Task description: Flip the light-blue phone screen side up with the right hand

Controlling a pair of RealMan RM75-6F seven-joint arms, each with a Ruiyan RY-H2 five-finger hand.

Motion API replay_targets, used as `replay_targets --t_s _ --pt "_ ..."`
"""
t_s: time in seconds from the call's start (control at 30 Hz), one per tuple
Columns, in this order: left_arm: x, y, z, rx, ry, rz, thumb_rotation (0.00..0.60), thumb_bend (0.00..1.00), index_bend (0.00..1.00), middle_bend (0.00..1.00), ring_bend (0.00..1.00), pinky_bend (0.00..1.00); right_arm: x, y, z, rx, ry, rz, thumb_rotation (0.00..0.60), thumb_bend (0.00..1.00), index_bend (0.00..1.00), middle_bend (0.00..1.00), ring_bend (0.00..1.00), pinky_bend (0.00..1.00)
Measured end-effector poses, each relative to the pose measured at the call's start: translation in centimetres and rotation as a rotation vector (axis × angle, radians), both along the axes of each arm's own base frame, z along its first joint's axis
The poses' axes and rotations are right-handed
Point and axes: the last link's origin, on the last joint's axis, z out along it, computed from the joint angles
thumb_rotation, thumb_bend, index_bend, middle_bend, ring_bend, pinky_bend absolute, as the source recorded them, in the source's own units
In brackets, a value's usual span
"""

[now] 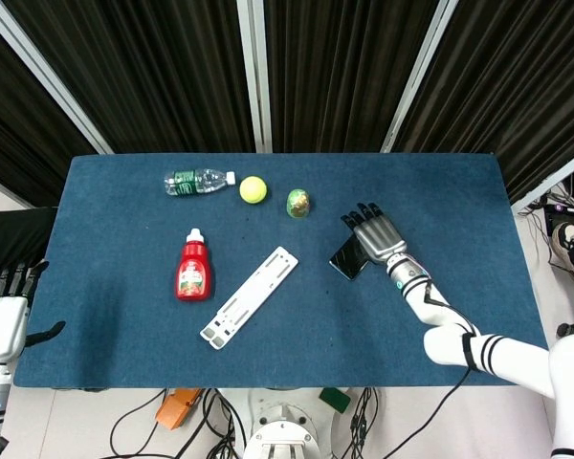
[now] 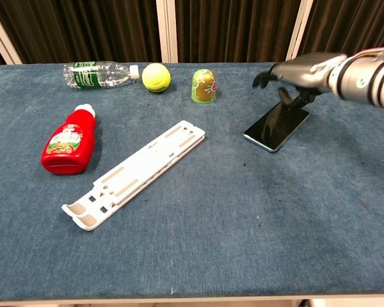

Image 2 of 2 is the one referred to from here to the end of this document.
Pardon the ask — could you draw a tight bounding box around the dark brown curtain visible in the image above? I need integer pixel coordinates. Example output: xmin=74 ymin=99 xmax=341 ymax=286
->
xmin=0 ymin=0 xmax=384 ymax=67

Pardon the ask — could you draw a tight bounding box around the white folding laptop stand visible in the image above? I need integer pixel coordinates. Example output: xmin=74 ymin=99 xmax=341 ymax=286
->
xmin=61 ymin=120 xmax=206 ymax=232

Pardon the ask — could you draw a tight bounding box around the white partition frame post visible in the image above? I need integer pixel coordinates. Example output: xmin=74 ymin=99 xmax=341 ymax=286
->
xmin=156 ymin=0 xmax=179 ymax=64
xmin=285 ymin=0 xmax=314 ymax=63
xmin=0 ymin=3 xmax=22 ymax=65

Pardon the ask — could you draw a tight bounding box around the yellow tennis ball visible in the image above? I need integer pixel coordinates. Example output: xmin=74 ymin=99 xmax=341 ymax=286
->
xmin=141 ymin=62 xmax=172 ymax=95

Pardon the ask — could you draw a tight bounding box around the green dome-shaped container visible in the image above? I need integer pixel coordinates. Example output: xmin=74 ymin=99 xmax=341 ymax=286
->
xmin=191 ymin=68 xmax=218 ymax=105

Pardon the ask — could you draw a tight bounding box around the light blue smartphone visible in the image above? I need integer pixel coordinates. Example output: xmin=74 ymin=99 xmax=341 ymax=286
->
xmin=243 ymin=100 xmax=310 ymax=154

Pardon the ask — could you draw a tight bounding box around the blue table cloth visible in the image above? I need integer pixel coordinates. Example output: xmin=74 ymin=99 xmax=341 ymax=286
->
xmin=0 ymin=61 xmax=384 ymax=303

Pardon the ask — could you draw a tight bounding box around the red ketchup bottle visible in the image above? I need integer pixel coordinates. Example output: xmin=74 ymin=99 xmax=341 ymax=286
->
xmin=40 ymin=104 xmax=97 ymax=176

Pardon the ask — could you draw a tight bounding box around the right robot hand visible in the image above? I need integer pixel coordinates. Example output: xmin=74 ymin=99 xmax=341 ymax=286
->
xmin=252 ymin=52 xmax=348 ymax=112

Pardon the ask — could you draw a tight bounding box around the clear plastic water bottle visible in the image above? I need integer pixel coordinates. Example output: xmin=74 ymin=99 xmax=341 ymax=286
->
xmin=63 ymin=60 xmax=140 ymax=91

